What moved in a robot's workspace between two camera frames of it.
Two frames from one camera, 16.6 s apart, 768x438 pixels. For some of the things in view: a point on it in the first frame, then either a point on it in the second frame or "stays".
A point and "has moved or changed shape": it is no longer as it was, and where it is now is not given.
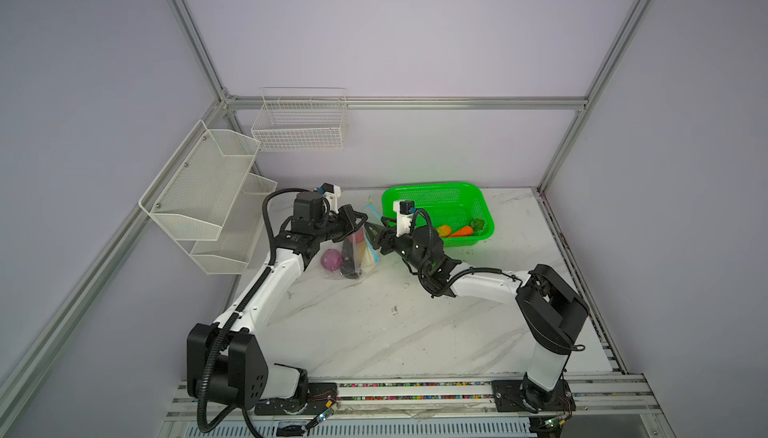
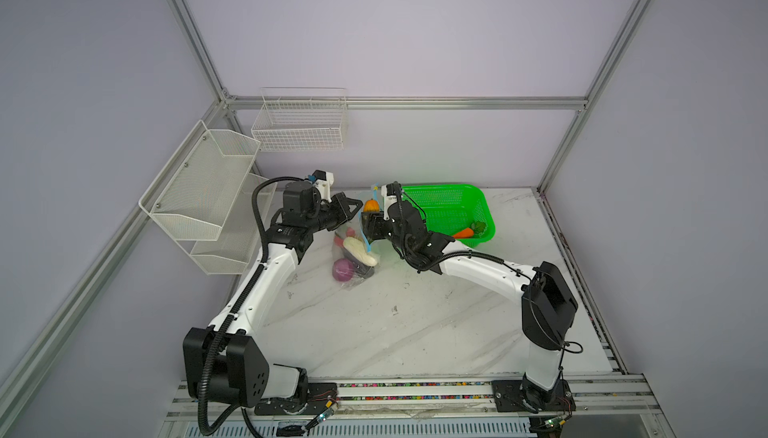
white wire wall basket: x=301 y=119 stays
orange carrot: x=444 y=231 -> x=371 y=205
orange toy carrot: x=467 y=231 stays
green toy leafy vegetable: x=478 y=224 stays
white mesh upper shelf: x=193 y=194 stays
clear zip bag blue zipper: x=353 y=256 has moved or changed shape
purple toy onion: x=331 y=260 -> x=343 y=269
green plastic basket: x=457 y=210 stays
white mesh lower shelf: x=238 y=238 stays
